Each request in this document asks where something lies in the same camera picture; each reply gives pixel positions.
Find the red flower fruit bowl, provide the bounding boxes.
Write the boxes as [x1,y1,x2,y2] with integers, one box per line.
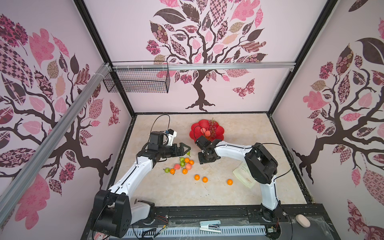
[189,120,225,142]

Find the aluminium rail bar left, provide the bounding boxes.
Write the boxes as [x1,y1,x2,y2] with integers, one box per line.
[1,63,111,224]

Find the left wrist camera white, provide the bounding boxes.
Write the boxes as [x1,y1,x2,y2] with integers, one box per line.
[166,129,177,146]

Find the aluminium rail bar back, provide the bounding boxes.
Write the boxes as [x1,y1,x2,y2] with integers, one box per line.
[113,62,296,71]

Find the white slotted cable duct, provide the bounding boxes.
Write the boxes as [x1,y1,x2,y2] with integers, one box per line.
[123,226,266,240]

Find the green white food pouch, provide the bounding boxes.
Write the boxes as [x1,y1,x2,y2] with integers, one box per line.
[233,163,258,189]

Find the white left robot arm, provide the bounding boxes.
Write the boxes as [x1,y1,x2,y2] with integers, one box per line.
[91,129,191,238]

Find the black wire basket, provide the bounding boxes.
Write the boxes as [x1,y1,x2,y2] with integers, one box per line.
[103,60,171,94]

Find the purple fake grape bunch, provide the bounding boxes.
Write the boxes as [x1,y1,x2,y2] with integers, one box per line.
[209,119,219,139]

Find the aluminium rail bar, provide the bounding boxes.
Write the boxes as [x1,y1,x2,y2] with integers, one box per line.
[113,62,296,71]
[1,63,111,224]

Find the black base platform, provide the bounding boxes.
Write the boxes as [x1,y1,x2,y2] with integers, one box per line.
[82,203,339,240]

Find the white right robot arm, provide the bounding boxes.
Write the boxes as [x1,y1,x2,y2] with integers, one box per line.
[195,137,280,222]

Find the orange fake fruit cluster top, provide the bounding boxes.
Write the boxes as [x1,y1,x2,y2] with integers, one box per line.
[184,158,195,165]

